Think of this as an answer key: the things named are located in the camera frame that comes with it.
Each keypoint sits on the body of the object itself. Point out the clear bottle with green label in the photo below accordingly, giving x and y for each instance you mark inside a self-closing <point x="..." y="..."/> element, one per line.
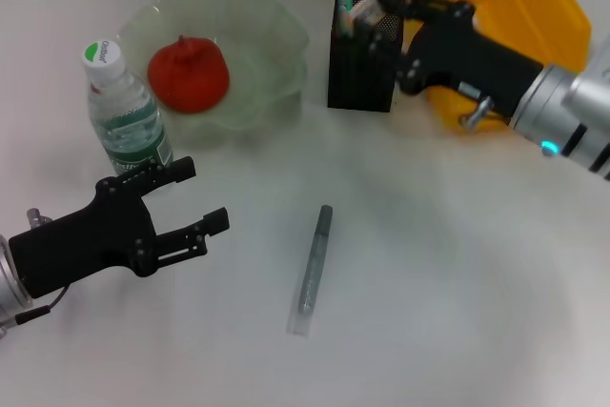
<point x="128" y="116"/>

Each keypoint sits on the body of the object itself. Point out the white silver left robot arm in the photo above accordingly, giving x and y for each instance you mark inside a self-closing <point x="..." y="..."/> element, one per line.
<point x="12" y="283"/>

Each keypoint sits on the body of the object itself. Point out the silver left wrist knob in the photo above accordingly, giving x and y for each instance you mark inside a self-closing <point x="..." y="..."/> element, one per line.
<point x="35" y="217"/>

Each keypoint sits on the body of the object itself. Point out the black mesh pen holder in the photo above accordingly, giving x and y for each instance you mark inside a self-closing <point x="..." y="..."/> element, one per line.
<point x="352" y="78"/>

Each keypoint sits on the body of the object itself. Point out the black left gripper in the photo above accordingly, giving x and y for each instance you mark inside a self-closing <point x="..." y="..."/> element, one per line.
<point x="86" y="245"/>

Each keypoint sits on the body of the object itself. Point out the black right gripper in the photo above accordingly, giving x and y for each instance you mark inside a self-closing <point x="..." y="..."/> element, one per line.
<point x="462" y="54"/>

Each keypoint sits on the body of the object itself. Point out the green utility knife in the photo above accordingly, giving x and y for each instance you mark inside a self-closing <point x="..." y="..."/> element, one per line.
<point x="344" y="2"/>

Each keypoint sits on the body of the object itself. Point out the gray pen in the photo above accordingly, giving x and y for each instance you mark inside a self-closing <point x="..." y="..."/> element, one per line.
<point x="314" y="264"/>

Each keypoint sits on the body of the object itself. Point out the beige eraser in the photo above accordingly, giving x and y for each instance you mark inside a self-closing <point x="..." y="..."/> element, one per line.
<point x="368" y="10"/>

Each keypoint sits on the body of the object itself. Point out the green glass fruit plate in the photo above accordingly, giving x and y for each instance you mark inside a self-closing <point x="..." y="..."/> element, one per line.
<point x="267" y="45"/>

